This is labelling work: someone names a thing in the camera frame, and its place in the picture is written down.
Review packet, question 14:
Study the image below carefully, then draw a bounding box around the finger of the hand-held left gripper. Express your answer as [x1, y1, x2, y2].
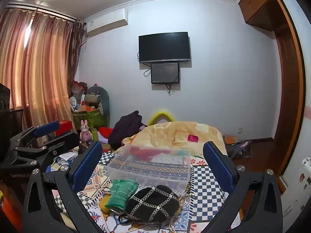
[15, 132, 80, 173]
[8, 121, 61, 151]

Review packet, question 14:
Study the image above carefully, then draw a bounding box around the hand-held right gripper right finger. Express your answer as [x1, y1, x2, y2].
[203, 141, 283, 233]

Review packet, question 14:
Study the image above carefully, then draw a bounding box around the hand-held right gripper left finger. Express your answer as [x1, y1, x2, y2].
[22, 141, 107, 233]

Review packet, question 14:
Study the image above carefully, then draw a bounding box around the green knitted glove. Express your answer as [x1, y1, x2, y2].
[105, 178, 139, 210]

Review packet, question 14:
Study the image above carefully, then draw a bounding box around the clear plastic storage box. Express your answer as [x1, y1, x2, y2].
[105, 144, 192, 196]

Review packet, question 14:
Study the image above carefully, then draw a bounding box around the red box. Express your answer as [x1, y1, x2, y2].
[55, 120, 74, 136]

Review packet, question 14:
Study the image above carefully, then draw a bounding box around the pile of papers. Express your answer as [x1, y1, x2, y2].
[49, 146, 84, 173]

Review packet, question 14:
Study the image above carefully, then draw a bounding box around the pink rabbit toy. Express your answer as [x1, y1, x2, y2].
[80, 120, 93, 142]

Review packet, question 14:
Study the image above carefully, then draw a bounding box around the patterned bed cover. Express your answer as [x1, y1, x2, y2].
[52, 150, 243, 233]

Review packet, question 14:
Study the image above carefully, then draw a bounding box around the green storage box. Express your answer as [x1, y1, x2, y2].
[73, 108, 107, 133]

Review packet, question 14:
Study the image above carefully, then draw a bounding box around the red plastic bag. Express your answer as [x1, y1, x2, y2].
[73, 81, 88, 97]

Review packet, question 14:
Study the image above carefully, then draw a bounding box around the dark purple clothing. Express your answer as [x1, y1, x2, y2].
[108, 111, 147, 151]

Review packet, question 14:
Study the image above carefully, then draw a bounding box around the grey-green plush pillow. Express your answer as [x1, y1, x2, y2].
[87, 85, 111, 116]

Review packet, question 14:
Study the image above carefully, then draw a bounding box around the red knitted cloth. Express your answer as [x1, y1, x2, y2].
[130, 146, 158, 162]

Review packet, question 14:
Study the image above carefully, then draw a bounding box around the yellow fleece blanket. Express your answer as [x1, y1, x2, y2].
[121, 121, 227, 159]

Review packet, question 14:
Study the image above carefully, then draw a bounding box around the pink-brown curtain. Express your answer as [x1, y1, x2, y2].
[0, 5, 84, 139]

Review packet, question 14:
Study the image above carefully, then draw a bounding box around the white wardrobe door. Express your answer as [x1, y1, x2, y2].
[277, 0, 311, 224]

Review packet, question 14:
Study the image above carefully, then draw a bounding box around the white air conditioner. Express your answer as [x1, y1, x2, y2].
[84, 8, 129, 36]

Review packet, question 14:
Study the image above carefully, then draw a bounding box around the brown wooden cabinet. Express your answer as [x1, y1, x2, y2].
[238, 0, 286, 32]

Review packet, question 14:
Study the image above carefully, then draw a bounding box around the yellow-green plush ring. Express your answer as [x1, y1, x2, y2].
[148, 110, 175, 125]

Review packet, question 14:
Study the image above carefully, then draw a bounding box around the small black wall monitor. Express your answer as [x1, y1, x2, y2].
[151, 63, 180, 84]

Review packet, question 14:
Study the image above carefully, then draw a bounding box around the black wall television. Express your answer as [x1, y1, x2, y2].
[138, 32, 191, 64]

